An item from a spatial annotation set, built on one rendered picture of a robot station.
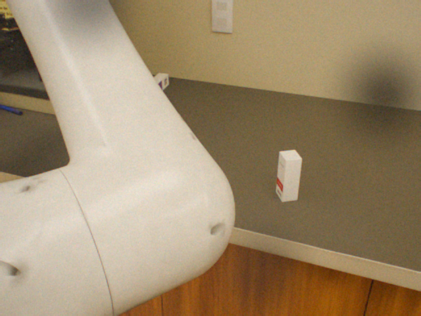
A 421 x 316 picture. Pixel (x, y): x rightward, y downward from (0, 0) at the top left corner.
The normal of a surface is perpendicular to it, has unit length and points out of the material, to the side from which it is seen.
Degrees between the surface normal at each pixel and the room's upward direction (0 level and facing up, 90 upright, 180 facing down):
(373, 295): 90
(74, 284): 74
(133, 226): 52
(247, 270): 90
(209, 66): 90
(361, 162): 1
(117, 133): 35
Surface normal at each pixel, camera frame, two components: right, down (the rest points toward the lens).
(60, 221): 0.29, -0.52
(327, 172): 0.00, -0.86
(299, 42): -0.36, 0.48
